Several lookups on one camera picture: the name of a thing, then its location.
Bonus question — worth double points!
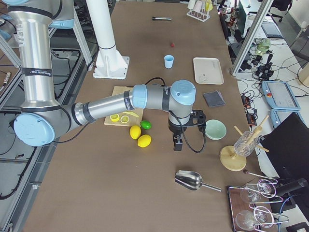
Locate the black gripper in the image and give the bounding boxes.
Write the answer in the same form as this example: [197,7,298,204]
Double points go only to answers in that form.
[168,110,206,151]

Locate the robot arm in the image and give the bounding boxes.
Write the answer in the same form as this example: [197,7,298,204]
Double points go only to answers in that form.
[6,0,206,151]

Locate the white robot base pillar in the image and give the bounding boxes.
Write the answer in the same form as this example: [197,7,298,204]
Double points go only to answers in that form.
[86,0,129,80]

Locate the metal ice scoop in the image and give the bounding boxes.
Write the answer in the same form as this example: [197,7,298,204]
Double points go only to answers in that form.
[174,170,222,192]

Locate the wooden cup tree stand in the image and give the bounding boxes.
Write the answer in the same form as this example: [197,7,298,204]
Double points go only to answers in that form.
[219,115,269,171]

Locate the blue plastic cup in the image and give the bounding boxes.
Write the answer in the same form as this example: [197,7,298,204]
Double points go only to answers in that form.
[164,55,174,69]

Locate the pink plastic cup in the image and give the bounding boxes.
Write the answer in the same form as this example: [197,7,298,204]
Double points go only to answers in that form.
[193,0,203,13]

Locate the white plastic cup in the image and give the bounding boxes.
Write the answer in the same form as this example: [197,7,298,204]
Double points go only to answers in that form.
[187,0,196,10]

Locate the yellow plastic cup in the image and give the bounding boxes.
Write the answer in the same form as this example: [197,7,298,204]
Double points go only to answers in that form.
[205,0,213,11]

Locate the whole yellow lemon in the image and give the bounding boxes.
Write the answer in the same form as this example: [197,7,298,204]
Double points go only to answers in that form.
[129,125,141,140]
[137,134,152,148]

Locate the green lime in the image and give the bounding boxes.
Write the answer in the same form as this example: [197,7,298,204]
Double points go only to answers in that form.
[140,120,152,130]

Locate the green ceramic bowl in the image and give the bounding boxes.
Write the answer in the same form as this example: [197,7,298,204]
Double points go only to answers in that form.
[205,119,227,140]

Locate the wooden cutting board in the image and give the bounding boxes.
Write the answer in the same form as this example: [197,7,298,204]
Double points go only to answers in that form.
[104,86,143,127]

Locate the grey folded cloth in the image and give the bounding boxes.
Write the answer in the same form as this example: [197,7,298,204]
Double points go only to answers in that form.
[203,90,225,107]

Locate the lemon half slice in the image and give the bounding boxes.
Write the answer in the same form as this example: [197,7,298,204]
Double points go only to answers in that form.
[120,115,130,124]
[110,114,120,122]

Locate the yellow plastic knife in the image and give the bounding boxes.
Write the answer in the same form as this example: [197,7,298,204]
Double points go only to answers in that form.
[123,111,139,117]

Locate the clear textured glass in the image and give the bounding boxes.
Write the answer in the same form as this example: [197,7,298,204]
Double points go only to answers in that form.
[234,131,260,157]

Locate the beige rabbit tray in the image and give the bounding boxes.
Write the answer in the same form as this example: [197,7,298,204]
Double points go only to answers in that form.
[193,57,224,85]

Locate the wine glass rack tray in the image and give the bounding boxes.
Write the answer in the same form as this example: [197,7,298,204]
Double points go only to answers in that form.
[227,179,289,232]

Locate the teach pendant tablet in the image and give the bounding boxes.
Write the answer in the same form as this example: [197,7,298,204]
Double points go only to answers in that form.
[270,109,303,129]
[261,81,301,111]

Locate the white wire cup rack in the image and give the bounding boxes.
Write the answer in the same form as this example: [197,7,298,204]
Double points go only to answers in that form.
[186,0,211,22]

